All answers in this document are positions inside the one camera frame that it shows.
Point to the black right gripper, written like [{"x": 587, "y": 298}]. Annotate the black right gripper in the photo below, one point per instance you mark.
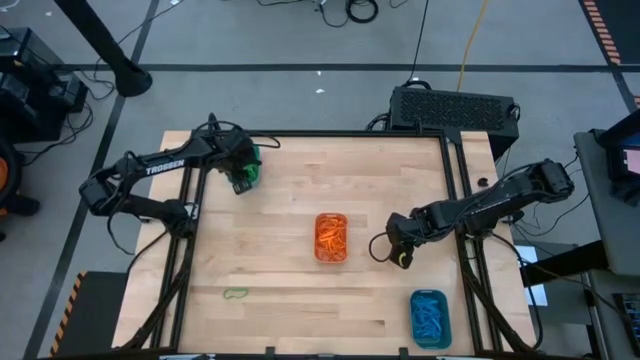
[{"x": 417, "y": 225}]

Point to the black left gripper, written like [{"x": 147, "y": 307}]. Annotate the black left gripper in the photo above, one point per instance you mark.
[{"x": 235, "y": 152}]

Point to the blue rubber band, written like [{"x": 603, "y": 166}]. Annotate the blue rubber band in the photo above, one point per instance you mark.
[
  {"x": 425, "y": 310},
  {"x": 432, "y": 327},
  {"x": 422, "y": 322}
]

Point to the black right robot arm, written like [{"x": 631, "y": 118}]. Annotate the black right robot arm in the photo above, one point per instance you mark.
[{"x": 500, "y": 200}]

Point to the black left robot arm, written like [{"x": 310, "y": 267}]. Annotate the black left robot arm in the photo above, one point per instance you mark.
[{"x": 150, "y": 167}]

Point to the teal plastic basket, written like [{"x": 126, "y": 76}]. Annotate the teal plastic basket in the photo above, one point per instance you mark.
[{"x": 257, "y": 155}]

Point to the orange plastic basket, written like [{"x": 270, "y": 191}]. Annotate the orange plastic basket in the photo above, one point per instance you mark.
[{"x": 322, "y": 255}]

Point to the blue plastic basket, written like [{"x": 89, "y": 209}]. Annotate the blue plastic basket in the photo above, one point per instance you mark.
[{"x": 417, "y": 340}]

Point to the black computer tower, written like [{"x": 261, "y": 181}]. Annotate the black computer tower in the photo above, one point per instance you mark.
[{"x": 450, "y": 110}]

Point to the black pole stand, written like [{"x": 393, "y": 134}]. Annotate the black pole stand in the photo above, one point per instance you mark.
[{"x": 131, "y": 80}]

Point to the black desk support bar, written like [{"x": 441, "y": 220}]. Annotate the black desk support bar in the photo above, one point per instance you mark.
[{"x": 565, "y": 262}]

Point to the grey desk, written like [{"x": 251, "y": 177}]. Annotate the grey desk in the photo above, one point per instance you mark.
[{"x": 615, "y": 235}]

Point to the black equipment cart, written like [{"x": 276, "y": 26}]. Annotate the black equipment cart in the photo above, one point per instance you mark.
[{"x": 30, "y": 100}]

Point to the black hazard-striped floor mat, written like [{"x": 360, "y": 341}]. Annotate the black hazard-striped floor mat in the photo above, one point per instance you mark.
[
  {"x": 625, "y": 25},
  {"x": 95, "y": 315}
]

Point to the black orange floor machine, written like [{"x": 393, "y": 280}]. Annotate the black orange floor machine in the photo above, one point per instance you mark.
[{"x": 20, "y": 205}]

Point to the black laptop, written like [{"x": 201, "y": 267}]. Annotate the black laptop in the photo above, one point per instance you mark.
[{"x": 620, "y": 135}]

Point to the black keyboard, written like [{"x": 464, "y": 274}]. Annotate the black keyboard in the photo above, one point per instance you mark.
[{"x": 630, "y": 320}]

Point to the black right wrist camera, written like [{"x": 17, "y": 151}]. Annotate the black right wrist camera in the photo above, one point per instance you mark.
[{"x": 399, "y": 224}]

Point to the black aluminium table frame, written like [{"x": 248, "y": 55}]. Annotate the black aluminium table frame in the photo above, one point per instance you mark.
[{"x": 325, "y": 133}]

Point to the silver aluminium rail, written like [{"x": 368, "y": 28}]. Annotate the silver aluminium rail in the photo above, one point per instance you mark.
[
  {"x": 187, "y": 357},
  {"x": 457, "y": 358}
]

